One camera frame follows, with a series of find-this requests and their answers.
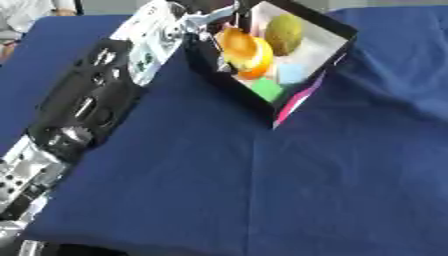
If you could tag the yellow green toy fruit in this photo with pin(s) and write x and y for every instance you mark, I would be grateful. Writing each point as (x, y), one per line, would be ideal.
(284, 33)

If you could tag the green block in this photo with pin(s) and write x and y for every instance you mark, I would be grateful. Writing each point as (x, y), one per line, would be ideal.
(268, 89)

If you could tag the light blue block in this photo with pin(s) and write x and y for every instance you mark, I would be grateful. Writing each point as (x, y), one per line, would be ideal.
(291, 73)

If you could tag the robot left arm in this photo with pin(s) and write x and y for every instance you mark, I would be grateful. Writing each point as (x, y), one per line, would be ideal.
(87, 100)

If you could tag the black box with white inside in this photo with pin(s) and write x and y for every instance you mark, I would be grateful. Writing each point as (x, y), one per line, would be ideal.
(318, 40)

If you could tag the orange toy fruit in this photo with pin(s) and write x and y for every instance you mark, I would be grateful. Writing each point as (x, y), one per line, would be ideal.
(262, 61)

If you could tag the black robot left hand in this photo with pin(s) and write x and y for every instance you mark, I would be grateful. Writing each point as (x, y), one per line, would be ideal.
(205, 24)

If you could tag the orange brown toy bread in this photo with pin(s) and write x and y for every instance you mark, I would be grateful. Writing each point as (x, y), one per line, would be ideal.
(238, 45)

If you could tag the person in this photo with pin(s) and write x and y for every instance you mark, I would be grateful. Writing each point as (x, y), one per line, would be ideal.
(23, 16)

